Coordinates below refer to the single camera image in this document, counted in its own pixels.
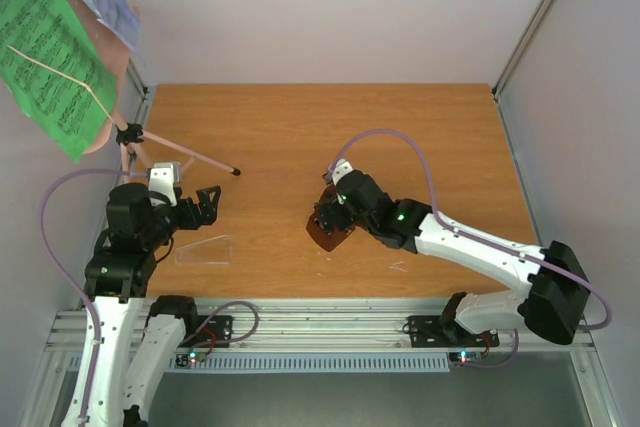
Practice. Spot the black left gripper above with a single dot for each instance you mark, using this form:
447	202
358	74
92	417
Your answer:
193	218

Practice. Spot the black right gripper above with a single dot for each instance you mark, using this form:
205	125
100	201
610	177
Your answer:
333	216

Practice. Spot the brown wooden metronome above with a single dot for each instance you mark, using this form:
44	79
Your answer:
324	241

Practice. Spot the clear plastic metronome cover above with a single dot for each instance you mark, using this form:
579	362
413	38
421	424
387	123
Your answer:
216	251

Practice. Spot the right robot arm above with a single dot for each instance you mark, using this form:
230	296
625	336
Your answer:
545	289

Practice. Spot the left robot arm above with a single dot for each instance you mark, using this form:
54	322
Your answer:
116	385

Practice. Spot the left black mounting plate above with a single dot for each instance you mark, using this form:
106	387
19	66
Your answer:
217	332

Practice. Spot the black mounting plate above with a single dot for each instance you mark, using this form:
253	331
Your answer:
425	331
217	332

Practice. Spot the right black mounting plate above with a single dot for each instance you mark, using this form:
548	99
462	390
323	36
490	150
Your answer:
425	331

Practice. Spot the green sheet music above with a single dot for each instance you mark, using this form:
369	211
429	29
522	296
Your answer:
53	71

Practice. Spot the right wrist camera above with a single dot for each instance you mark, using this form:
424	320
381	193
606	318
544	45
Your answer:
341	168

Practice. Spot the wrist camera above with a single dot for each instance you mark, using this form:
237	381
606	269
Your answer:
163	179
341	168

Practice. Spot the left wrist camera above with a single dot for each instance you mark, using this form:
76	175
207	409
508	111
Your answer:
163	179

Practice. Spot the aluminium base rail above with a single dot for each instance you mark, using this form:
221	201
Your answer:
317	325

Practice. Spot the grey slotted cable duct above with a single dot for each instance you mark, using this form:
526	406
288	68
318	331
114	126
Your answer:
273	363

